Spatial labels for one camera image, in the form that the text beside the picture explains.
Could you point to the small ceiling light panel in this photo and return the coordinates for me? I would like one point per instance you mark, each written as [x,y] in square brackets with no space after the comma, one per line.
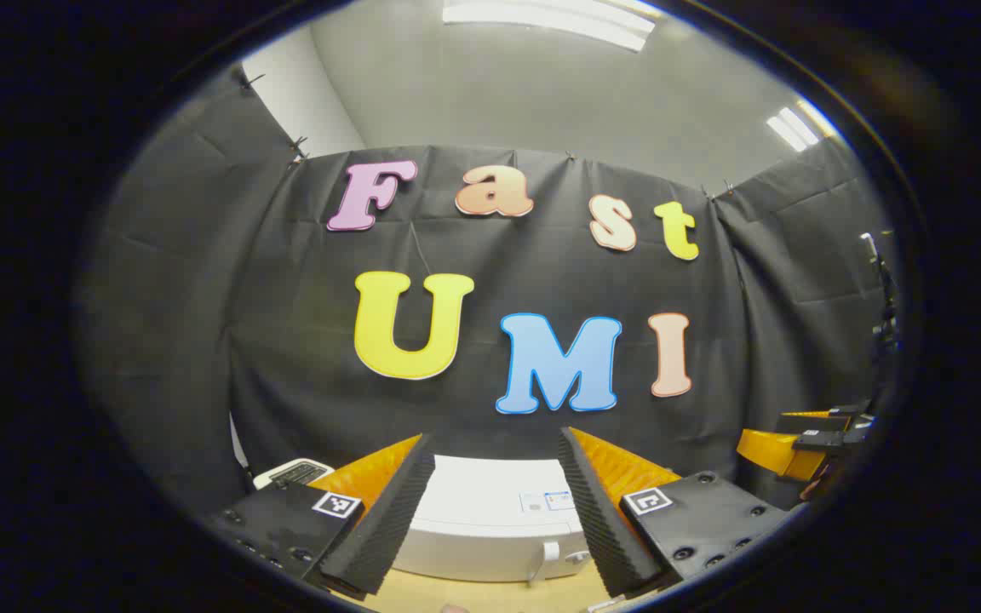
[797,126]

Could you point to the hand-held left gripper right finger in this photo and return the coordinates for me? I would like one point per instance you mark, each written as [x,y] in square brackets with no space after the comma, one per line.
[601,519]

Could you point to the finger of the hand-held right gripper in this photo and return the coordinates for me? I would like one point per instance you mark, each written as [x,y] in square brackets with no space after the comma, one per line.
[814,422]
[823,438]

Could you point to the white microwave oven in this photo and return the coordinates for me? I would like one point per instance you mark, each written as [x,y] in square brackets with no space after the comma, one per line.
[490,511]

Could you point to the long ceiling light panel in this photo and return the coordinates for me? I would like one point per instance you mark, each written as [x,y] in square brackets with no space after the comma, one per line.
[550,21]

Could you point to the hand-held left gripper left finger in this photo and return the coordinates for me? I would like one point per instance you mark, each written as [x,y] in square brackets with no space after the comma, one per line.
[388,519]

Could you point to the white toaster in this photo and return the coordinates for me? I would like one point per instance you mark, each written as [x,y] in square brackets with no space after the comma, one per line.
[290,472]

